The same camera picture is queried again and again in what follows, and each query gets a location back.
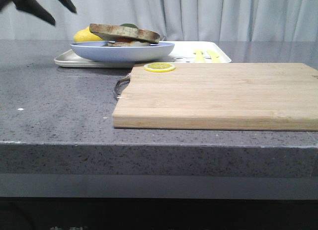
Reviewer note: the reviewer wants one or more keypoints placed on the light blue round plate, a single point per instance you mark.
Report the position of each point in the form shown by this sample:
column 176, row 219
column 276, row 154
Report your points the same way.
column 100, row 51

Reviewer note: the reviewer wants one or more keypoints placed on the fried egg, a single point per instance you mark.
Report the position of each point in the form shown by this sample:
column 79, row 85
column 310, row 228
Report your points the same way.
column 124, row 40

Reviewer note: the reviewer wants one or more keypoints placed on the bread slice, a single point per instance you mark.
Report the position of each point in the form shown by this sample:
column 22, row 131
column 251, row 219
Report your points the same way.
column 113, row 32
column 127, row 44

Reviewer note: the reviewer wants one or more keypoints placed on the lemon slice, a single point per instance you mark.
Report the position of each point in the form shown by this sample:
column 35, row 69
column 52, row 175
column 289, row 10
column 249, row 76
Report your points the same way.
column 159, row 67

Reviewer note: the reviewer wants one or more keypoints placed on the metal cutting board handle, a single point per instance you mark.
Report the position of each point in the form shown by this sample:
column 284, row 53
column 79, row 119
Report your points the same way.
column 120, row 85

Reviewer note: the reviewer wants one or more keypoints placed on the yellow plastic fork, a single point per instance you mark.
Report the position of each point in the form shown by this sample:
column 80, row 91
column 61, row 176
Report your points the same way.
column 199, row 56

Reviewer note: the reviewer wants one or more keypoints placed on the wooden cutting board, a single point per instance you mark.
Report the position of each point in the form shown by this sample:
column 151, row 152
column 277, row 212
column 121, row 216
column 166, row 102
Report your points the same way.
column 232, row 96

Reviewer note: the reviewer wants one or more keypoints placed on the yellow plastic knife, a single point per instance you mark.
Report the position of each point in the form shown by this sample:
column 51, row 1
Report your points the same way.
column 215, row 57

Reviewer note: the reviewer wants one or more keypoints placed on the green lime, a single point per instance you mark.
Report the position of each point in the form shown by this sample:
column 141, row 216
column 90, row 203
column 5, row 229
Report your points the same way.
column 130, row 25

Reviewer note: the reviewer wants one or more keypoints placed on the front yellow lemon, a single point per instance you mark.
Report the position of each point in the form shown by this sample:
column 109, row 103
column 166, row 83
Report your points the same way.
column 85, row 35

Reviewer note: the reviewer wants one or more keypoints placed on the grey curtain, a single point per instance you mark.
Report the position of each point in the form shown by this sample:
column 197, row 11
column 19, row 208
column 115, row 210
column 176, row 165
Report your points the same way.
column 176, row 20

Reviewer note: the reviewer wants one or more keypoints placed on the white bear tray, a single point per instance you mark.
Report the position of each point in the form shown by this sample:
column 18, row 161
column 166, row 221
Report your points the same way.
column 182, row 53

